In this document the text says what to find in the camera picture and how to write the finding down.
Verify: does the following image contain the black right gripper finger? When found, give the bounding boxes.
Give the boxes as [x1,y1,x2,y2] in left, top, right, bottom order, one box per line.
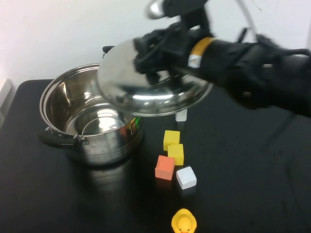
[133,29,171,54]
[134,52,171,85]

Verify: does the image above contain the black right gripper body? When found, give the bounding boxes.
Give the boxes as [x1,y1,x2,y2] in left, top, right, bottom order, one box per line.
[155,21,203,73]

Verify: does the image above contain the steel lid black knob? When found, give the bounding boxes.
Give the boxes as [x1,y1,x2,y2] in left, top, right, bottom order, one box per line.
[95,37,214,117]

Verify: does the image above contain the white power adapter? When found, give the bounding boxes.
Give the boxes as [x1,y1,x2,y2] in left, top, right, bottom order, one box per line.
[175,109,188,122]

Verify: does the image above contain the yellow foam cube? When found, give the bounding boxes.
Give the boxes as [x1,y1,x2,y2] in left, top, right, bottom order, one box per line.
[163,130,181,151]
[167,143,185,166]

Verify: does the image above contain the orange foam cube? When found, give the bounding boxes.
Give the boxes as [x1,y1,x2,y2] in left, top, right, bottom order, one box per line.
[155,154,176,181]

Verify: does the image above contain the white foam cube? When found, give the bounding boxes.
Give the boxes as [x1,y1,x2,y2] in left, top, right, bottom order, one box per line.
[175,166,197,190]

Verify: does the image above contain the yellow rubber duck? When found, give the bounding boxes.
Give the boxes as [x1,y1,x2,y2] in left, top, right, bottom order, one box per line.
[171,208,197,233]

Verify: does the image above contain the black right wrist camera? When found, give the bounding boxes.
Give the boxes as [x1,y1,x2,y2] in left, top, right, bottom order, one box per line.
[145,0,212,33]

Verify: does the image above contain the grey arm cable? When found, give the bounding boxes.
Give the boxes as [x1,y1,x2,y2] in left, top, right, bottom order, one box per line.
[236,0,260,42]

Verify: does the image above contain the stainless steel pot black handles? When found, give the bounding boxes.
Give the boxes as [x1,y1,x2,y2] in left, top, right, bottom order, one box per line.
[36,45,146,167]

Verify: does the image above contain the grey wall trim strip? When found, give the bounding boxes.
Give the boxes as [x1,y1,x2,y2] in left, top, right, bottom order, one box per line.
[0,79,13,129]

